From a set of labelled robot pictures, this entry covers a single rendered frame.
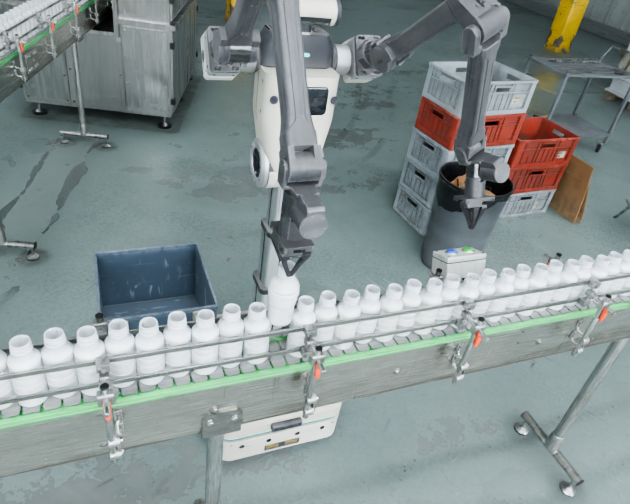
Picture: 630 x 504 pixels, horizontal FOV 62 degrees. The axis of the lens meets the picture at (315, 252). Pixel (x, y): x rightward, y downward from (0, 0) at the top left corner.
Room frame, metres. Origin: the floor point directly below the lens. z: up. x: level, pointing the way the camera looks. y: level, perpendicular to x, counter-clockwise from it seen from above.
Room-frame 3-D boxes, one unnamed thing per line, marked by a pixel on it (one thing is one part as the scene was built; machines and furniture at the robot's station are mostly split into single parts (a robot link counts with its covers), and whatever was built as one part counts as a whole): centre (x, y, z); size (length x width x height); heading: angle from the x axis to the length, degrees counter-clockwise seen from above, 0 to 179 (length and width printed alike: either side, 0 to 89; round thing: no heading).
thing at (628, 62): (5.75, -2.81, 0.85); 0.36 x 0.12 x 0.27; 26
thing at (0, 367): (0.66, 0.59, 1.08); 0.06 x 0.06 x 0.17
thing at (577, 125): (5.56, -2.34, 0.49); 1.05 x 0.55 x 0.99; 116
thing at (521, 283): (1.24, -0.58, 1.08); 0.06 x 0.06 x 0.17
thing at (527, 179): (3.96, -1.46, 0.33); 0.61 x 0.41 x 0.22; 119
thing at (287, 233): (0.92, 0.05, 1.38); 0.10 x 0.07 x 0.07; 26
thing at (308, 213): (0.88, 0.03, 1.47); 0.12 x 0.09 x 0.12; 27
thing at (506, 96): (3.56, -0.88, 1.00); 0.61 x 0.41 x 0.22; 124
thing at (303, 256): (0.91, 0.05, 1.30); 0.07 x 0.07 x 0.09; 26
